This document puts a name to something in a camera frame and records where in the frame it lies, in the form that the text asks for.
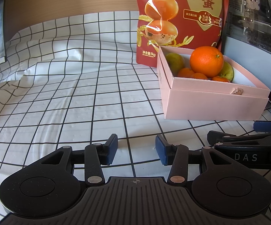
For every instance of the large orange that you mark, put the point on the large orange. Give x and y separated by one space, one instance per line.
207 62

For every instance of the white black checked cloth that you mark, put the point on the white black checked cloth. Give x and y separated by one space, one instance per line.
79 112

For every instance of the tangerine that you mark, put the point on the tangerine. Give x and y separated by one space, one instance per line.
199 76
185 72
221 79

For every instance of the green guava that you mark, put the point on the green guava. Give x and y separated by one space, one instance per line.
228 71
175 59

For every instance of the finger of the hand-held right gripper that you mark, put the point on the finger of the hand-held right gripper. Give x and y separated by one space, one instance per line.
216 136
265 126

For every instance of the pink cardboard box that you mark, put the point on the pink cardboard box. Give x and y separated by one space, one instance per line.
208 105

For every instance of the printed computer hardware box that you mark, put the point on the printed computer hardware box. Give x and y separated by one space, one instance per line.
255 9

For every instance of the red snack bag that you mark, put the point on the red snack bag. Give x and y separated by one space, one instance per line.
196 28

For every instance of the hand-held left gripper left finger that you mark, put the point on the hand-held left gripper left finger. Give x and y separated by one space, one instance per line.
112 149

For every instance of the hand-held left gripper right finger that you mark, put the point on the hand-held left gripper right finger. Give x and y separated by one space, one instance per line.
161 150

